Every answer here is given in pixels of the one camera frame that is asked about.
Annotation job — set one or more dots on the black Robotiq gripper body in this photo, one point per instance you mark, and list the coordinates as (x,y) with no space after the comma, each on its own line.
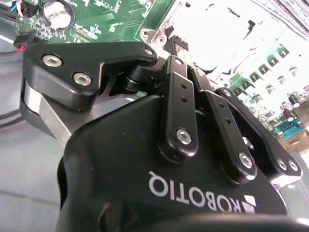
(108,157)

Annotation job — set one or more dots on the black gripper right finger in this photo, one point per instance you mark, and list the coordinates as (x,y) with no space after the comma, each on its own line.
(227,135)

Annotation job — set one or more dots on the silver socket cover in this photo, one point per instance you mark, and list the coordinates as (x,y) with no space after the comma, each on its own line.
(217,36)

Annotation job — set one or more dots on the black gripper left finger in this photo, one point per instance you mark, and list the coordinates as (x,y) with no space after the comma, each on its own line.
(60,77)

